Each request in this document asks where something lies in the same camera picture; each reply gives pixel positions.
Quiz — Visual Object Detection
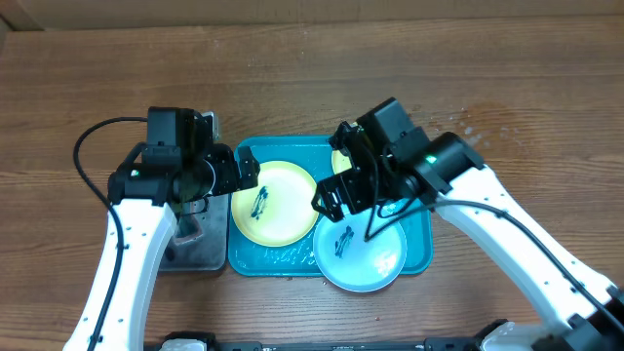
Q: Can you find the light blue plate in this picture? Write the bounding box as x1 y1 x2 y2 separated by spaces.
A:
313 210 408 293

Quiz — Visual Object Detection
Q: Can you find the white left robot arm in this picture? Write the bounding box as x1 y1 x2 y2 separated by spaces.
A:
63 198 178 351

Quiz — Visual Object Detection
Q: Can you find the black soapy water tray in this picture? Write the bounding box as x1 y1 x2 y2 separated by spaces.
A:
160 195 230 272

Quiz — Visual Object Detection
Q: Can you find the pink green sponge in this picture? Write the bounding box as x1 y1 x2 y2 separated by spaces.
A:
173 214 203 246

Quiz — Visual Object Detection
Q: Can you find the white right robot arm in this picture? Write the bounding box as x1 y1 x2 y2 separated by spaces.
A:
312 123 623 350

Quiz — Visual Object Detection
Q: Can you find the yellow plate with stain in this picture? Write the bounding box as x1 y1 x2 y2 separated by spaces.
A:
231 161 319 247

